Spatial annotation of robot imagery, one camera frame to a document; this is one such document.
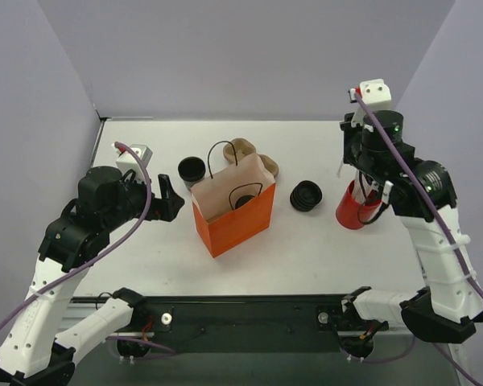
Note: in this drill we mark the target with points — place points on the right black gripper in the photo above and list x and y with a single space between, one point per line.
354 157

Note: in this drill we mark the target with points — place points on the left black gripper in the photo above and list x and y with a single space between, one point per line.
157 202

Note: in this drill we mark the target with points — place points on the orange paper bag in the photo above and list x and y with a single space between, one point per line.
222 227

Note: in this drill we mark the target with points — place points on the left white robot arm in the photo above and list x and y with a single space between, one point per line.
35 352

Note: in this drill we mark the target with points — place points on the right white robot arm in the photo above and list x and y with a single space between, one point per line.
421 194

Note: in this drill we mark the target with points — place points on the red plastic cup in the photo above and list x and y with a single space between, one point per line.
353 215

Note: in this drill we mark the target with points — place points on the stack of black lids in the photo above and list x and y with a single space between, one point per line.
305 196

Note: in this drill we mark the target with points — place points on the brown cardboard cup carrier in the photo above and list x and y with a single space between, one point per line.
240 148

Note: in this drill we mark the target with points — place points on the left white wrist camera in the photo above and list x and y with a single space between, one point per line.
126 161

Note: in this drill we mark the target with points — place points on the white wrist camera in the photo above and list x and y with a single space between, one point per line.
374 93
126 161

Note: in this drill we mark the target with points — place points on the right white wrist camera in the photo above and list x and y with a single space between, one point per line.
374 93

